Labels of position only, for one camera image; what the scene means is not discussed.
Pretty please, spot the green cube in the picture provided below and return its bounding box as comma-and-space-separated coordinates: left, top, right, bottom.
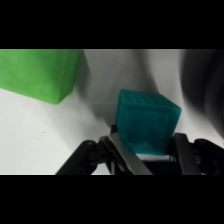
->
0, 49, 84, 106

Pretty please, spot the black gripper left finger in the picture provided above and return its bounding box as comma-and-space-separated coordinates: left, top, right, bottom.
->
55, 132, 154, 176

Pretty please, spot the blue cube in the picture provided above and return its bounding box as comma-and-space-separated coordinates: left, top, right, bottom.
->
114, 88, 183, 157

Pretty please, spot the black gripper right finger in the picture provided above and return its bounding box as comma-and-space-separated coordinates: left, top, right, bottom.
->
170, 132, 224, 176

